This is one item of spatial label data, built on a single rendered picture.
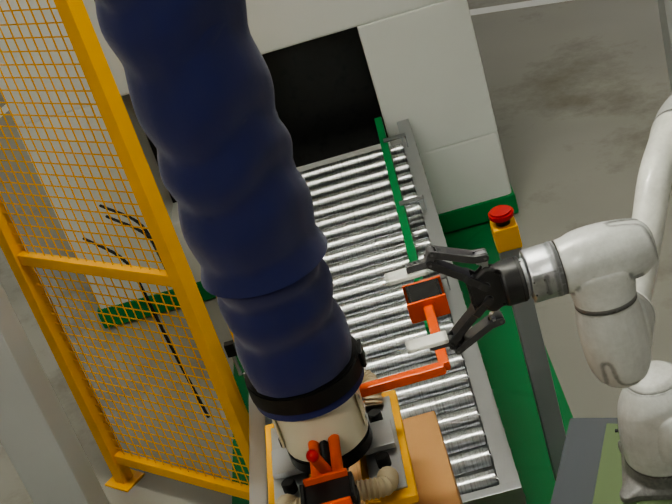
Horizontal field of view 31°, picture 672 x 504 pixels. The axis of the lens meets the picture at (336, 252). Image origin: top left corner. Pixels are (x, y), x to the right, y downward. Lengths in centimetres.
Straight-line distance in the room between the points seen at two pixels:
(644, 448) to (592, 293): 66
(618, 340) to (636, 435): 56
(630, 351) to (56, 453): 219
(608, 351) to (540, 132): 403
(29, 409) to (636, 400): 190
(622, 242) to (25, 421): 223
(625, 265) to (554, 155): 382
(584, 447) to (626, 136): 307
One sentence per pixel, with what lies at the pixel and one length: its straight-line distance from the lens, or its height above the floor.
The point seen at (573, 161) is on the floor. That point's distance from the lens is 563.
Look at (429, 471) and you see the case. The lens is 260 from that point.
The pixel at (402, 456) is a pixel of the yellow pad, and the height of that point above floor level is 112.
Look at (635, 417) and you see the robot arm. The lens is 248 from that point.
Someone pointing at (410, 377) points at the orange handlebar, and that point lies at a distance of 237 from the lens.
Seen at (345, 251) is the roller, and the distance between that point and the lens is 427.
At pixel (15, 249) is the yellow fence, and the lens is 403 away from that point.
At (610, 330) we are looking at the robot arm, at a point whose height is 148.
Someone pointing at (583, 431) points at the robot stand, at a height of 75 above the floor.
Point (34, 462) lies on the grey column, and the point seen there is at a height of 58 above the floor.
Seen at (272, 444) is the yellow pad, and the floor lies 113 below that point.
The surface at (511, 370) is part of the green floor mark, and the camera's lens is 439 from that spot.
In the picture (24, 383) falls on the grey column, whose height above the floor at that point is 86.
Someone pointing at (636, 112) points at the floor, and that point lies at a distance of 596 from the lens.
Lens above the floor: 263
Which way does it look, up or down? 29 degrees down
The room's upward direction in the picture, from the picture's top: 18 degrees counter-clockwise
